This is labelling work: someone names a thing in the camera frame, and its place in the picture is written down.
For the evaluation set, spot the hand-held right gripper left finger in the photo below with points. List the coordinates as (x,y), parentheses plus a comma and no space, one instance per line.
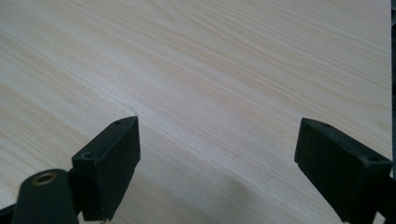
(107,165)

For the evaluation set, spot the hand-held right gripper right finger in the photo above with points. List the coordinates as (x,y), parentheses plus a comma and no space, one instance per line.
(341,168)

